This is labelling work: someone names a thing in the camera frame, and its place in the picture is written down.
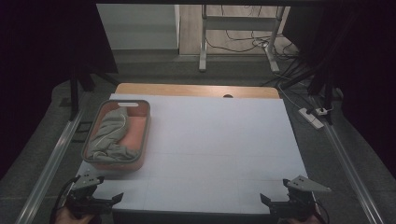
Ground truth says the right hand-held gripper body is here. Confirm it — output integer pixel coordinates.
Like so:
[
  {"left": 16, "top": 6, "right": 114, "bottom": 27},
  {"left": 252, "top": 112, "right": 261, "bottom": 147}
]
[{"left": 269, "top": 175, "right": 332, "bottom": 222}]

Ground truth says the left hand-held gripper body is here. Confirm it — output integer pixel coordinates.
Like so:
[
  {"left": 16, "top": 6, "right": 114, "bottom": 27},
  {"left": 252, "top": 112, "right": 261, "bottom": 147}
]
[{"left": 65, "top": 174, "right": 113, "bottom": 219}]

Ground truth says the grey cloth garment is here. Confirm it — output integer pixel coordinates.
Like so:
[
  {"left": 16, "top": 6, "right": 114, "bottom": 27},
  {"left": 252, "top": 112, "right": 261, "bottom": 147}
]
[{"left": 86, "top": 106, "right": 141, "bottom": 162}]

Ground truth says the pink basket with grey rim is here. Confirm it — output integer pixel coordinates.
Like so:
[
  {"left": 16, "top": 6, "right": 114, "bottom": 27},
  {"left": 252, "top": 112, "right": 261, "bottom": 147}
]
[{"left": 80, "top": 99, "right": 152, "bottom": 172}]

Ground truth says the person's right hand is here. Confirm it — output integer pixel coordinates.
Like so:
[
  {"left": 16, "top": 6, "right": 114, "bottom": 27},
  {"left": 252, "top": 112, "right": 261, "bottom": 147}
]
[{"left": 285, "top": 214, "right": 322, "bottom": 224}]

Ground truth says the person's left hand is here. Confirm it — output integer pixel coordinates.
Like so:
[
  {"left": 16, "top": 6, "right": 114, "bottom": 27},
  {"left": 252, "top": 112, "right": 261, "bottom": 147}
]
[{"left": 54, "top": 206, "right": 96, "bottom": 224}]

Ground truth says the white power strip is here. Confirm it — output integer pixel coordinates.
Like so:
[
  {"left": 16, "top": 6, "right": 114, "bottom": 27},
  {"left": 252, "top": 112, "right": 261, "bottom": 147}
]
[{"left": 298, "top": 106, "right": 326, "bottom": 131}]

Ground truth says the black tripod stand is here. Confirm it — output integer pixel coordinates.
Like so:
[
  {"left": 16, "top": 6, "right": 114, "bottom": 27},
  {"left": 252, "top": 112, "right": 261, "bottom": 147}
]
[
  {"left": 68, "top": 60, "right": 120, "bottom": 123},
  {"left": 279, "top": 62, "right": 345, "bottom": 126}
]

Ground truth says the white cabinet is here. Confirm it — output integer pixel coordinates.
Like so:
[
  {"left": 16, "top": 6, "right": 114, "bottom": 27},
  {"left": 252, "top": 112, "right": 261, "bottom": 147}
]
[{"left": 95, "top": 3, "right": 181, "bottom": 51}]

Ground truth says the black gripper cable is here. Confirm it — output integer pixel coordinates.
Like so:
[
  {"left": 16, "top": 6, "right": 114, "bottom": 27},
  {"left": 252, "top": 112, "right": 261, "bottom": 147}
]
[{"left": 50, "top": 176, "right": 79, "bottom": 224}]

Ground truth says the aluminium floor rail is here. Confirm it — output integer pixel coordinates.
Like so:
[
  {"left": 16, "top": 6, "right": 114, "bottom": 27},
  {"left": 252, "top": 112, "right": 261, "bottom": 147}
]
[
  {"left": 322, "top": 123, "right": 388, "bottom": 224},
  {"left": 14, "top": 109, "right": 86, "bottom": 224}
]

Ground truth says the white power cable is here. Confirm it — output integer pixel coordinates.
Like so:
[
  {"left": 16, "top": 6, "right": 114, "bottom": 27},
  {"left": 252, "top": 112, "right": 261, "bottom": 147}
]
[{"left": 277, "top": 83, "right": 304, "bottom": 110}]

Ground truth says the black floor cable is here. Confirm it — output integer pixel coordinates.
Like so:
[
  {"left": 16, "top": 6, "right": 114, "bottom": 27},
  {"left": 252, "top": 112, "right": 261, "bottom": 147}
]
[{"left": 205, "top": 30, "right": 269, "bottom": 54}]

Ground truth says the white metal desk frame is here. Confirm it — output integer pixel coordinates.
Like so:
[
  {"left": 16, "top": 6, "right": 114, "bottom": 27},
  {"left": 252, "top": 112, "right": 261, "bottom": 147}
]
[{"left": 198, "top": 4, "right": 291, "bottom": 75}]

